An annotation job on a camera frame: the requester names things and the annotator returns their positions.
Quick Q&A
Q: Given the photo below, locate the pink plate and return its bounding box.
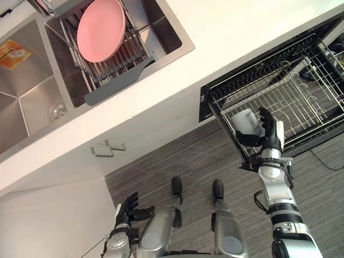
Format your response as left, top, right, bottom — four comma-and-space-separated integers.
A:
76, 0, 126, 63

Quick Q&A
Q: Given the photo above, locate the silver cabinet handle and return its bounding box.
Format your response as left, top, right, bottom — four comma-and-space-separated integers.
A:
105, 139, 126, 151
90, 146, 116, 157

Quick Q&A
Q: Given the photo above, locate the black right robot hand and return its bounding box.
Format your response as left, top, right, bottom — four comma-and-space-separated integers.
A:
235, 106, 285, 150

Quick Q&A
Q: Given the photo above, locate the white cabinet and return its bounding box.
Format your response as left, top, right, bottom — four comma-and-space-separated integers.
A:
0, 176, 120, 258

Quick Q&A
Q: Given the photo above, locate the chrome faucet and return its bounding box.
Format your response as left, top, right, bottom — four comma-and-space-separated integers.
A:
26, 0, 58, 18

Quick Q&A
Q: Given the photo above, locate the silver right robot leg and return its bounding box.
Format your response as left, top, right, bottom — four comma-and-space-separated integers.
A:
211, 180, 249, 258

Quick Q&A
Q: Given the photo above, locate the black floor cable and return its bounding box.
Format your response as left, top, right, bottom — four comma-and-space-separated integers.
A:
309, 149, 344, 171

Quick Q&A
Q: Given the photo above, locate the silver robot leg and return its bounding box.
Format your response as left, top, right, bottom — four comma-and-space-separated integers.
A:
135, 176, 183, 258
211, 180, 249, 258

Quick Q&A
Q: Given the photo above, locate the black dishwasher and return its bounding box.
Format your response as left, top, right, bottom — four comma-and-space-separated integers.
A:
198, 20, 344, 170

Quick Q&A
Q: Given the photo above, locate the white cup with handle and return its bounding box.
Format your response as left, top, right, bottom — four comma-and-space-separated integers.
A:
230, 109, 263, 135

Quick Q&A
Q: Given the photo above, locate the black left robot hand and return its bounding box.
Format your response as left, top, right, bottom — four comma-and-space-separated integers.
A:
114, 191, 155, 230

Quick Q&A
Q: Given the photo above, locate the stainless steel double sink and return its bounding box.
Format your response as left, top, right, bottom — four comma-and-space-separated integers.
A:
0, 0, 196, 156

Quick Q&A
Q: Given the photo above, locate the wire dishwasher rack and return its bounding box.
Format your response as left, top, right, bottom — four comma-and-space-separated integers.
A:
209, 33, 344, 147

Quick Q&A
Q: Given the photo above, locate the silver left robot leg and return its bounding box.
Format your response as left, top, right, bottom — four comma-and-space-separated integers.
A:
135, 176, 183, 258

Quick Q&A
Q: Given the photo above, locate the round sink drain strainer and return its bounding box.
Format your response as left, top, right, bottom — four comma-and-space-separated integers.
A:
48, 100, 67, 122

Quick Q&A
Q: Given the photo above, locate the grey sink drying rack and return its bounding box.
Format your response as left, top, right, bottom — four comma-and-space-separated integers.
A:
53, 0, 156, 105

